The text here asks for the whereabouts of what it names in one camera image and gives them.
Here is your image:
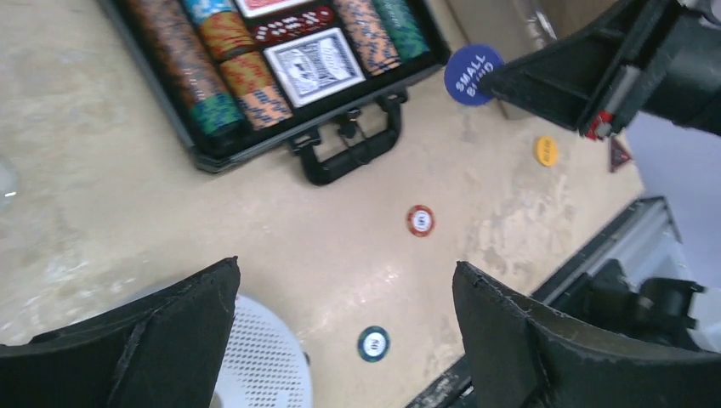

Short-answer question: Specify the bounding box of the blue playing card deck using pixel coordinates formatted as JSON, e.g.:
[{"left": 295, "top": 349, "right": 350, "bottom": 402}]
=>
[{"left": 264, "top": 27, "right": 366, "bottom": 108}]

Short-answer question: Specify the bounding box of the peach chip stack right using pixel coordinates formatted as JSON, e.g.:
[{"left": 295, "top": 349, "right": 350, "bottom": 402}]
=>
[{"left": 333, "top": 0, "right": 401, "bottom": 76}]

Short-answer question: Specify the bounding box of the red poker chip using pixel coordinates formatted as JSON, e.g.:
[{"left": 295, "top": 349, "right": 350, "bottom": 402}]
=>
[{"left": 406, "top": 205, "right": 435, "bottom": 237}]

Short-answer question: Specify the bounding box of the black poker set case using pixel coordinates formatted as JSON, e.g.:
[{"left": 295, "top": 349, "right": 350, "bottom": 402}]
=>
[{"left": 99, "top": 1, "right": 451, "bottom": 186}]

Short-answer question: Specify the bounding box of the green fifty poker chip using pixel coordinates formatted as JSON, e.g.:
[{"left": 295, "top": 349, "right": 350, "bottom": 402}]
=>
[{"left": 356, "top": 326, "right": 390, "bottom": 363}]

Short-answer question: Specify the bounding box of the red playing card deck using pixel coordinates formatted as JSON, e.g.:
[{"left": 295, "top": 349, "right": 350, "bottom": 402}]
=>
[{"left": 234, "top": 0, "right": 310, "bottom": 19}]

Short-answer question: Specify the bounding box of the light blue chip stack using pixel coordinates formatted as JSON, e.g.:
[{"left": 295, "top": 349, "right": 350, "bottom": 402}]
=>
[{"left": 181, "top": 0, "right": 236, "bottom": 25}]

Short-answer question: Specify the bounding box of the white perforated cable spool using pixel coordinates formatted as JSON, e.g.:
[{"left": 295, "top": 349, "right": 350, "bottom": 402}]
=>
[{"left": 210, "top": 295, "right": 313, "bottom": 408}]

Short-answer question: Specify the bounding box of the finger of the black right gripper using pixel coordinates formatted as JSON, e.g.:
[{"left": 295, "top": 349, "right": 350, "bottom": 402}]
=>
[{"left": 480, "top": 1, "right": 645, "bottom": 131}]

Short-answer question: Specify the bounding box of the red dice row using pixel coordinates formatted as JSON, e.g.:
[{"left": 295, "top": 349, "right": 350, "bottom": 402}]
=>
[{"left": 250, "top": 5, "right": 335, "bottom": 45}]

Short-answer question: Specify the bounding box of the yellow big blind button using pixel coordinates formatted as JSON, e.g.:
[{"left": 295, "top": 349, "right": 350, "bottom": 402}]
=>
[{"left": 533, "top": 136, "right": 559, "bottom": 167}]

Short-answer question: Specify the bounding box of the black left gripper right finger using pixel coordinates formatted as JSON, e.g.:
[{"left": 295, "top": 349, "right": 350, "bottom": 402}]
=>
[{"left": 451, "top": 260, "right": 721, "bottom": 408}]

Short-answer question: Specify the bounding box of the blue small blind button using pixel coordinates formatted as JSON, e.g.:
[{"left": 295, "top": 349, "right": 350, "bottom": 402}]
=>
[{"left": 444, "top": 43, "right": 504, "bottom": 106}]

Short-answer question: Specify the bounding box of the orange yellow chip stack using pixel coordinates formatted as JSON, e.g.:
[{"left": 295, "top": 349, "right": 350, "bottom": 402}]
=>
[{"left": 199, "top": 11, "right": 292, "bottom": 129}]

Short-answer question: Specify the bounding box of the aluminium frame rail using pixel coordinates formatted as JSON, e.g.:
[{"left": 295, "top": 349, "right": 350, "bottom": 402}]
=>
[{"left": 531, "top": 196, "right": 693, "bottom": 305}]

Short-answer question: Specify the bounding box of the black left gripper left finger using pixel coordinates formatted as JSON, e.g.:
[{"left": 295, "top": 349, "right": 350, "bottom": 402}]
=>
[{"left": 1, "top": 258, "right": 241, "bottom": 407}]

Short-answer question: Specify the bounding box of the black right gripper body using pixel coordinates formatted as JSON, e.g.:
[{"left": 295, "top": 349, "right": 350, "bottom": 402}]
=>
[{"left": 578, "top": 1, "right": 720, "bottom": 139}]

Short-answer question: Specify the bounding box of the dark green chip stack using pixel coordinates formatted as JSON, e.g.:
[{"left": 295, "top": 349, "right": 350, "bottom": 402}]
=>
[{"left": 372, "top": 0, "right": 430, "bottom": 62}]

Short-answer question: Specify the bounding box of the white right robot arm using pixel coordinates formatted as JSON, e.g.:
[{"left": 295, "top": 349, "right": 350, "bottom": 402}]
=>
[{"left": 480, "top": 1, "right": 720, "bottom": 352}]

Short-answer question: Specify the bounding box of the translucent plastic toolbox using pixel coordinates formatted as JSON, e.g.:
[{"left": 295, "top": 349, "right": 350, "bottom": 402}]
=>
[{"left": 445, "top": 0, "right": 627, "bottom": 121}]

